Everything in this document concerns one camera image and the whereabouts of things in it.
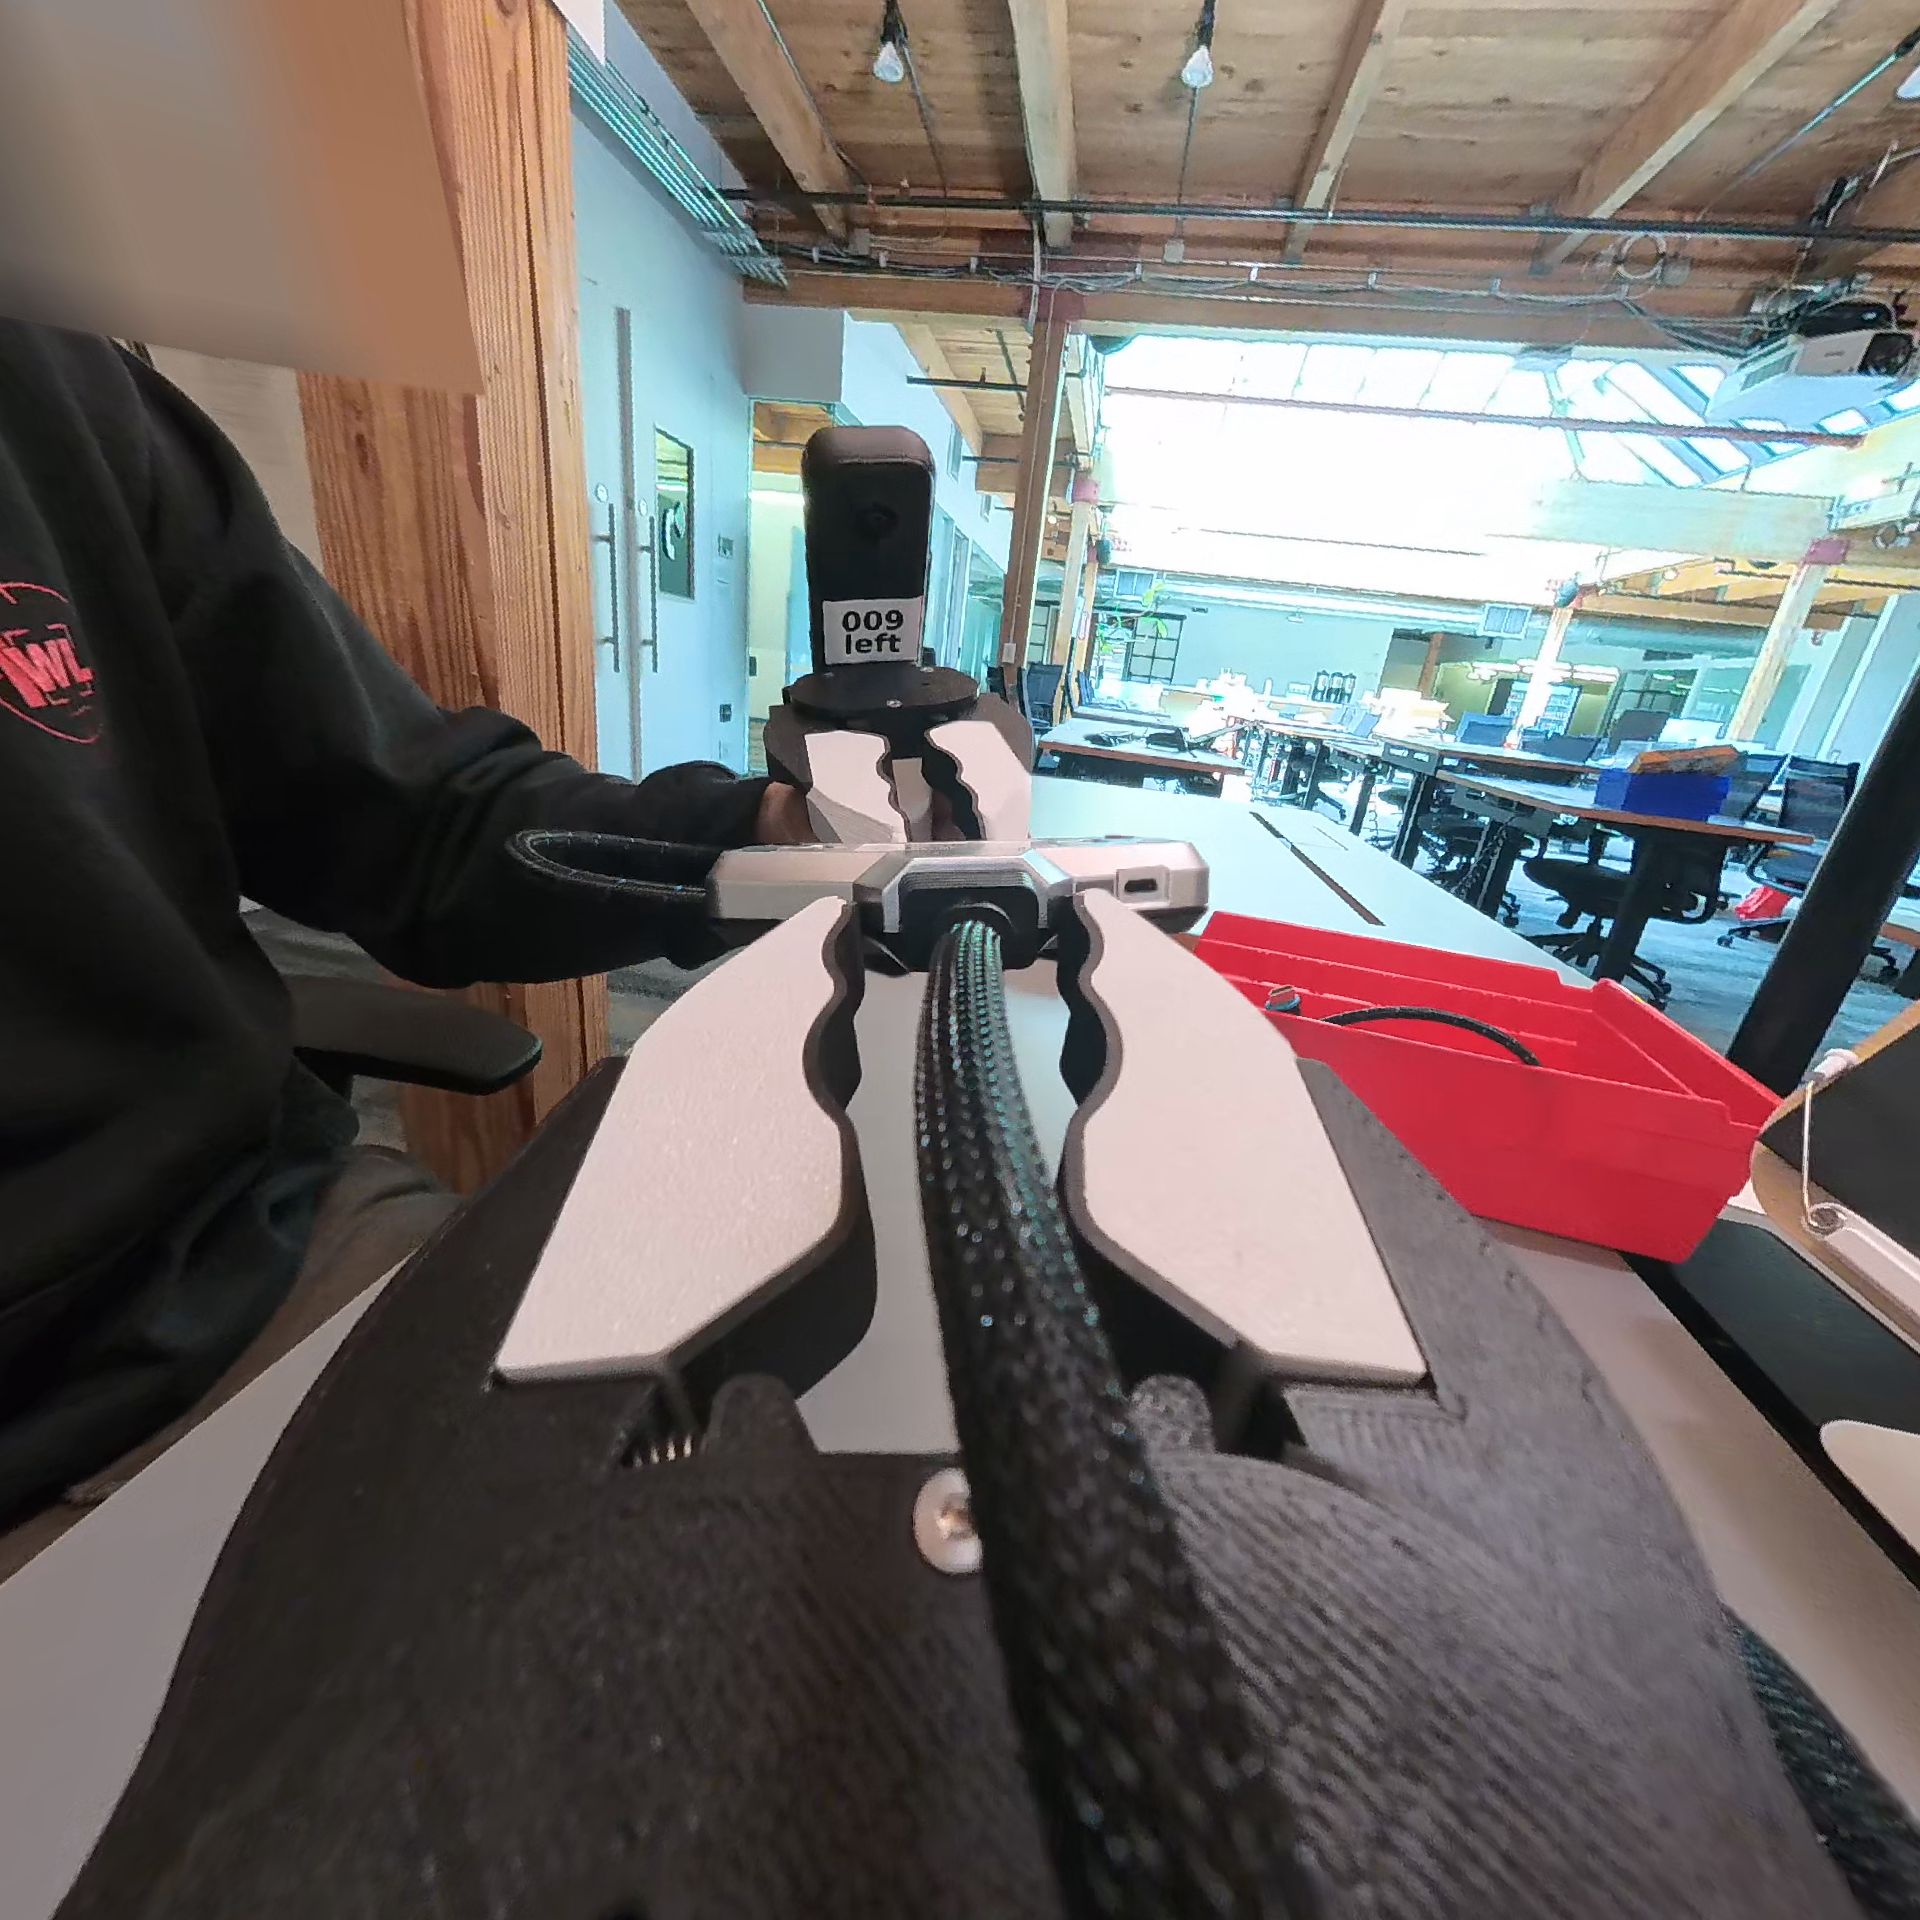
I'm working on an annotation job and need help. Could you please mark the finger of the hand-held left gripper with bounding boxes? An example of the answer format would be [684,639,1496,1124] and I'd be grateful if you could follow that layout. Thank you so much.
[801,729,912,848]
[920,723,1038,846]

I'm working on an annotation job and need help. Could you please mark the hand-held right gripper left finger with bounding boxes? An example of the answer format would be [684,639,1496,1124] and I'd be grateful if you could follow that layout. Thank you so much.
[489,894,880,1414]

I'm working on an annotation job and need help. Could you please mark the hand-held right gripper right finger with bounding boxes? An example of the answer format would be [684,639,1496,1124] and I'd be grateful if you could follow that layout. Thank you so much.
[1053,889,1432,1419]

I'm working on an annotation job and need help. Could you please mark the silver usb hub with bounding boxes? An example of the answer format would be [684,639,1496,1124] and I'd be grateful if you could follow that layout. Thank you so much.
[703,838,1212,974]

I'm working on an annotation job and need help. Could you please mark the black braided hub cable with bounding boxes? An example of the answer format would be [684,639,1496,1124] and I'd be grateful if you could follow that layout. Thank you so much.
[906,900,1308,1920]

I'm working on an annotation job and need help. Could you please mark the person's left forearm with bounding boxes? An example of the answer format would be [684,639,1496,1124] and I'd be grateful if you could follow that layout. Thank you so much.
[351,704,774,992]

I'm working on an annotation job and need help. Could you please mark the slim wooden column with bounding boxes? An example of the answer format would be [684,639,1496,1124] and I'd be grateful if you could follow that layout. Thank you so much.
[997,294,1085,684]

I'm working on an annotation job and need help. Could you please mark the white desk with wooden edge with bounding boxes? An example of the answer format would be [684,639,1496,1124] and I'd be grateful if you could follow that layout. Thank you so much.
[1028,774,1599,992]

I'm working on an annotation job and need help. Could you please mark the black office chair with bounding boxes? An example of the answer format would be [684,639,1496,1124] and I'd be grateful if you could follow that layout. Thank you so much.
[239,900,544,1100]

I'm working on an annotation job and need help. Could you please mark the red plastic bin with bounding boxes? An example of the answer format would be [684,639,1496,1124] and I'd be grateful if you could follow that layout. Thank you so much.
[1184,911,1778,1262]

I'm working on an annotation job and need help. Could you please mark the person's grey trouser leg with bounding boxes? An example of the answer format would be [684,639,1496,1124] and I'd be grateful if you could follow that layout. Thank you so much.
[60,1147,465,1510]

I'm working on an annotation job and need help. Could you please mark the group of black office chairs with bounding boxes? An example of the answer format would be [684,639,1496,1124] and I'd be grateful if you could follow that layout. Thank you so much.
[989,662,1920,1010]

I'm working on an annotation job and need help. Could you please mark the rows of office desks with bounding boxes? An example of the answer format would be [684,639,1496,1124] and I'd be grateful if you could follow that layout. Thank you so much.
[1034,697,1920,963]

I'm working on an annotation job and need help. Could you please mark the blue storage bin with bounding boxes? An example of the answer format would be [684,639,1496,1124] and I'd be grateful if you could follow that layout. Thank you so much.
[1593,748,1742,826]

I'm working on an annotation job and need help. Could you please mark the person's black sweatshirt torso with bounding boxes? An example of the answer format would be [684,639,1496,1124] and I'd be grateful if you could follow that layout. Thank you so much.
[0,318,495,1539]

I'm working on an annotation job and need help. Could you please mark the black board with wooden edge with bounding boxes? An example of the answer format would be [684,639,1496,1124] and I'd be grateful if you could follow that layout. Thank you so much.
[1751,1006,1920,1250]

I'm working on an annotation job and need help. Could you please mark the white board stand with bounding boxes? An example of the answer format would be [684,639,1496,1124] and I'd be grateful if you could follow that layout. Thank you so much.
[1791,1185,1920,1315]

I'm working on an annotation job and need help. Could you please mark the black metal pole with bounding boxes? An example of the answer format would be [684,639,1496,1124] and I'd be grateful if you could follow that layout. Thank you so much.
[1725,721,1920,1097]

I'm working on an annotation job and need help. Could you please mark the ceiling projector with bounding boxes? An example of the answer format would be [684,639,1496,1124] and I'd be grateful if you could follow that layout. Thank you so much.
[1710,297,1920,433]

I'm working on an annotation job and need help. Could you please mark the glass office wall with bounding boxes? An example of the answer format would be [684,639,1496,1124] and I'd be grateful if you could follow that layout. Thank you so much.
[573,120,841,784]

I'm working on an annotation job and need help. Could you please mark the thick wooden post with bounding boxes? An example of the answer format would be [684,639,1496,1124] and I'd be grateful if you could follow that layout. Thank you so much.
[296,0,614,1193]

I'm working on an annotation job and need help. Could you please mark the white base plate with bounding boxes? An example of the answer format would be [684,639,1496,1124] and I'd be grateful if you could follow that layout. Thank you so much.
[1820,1417,1920,1577]

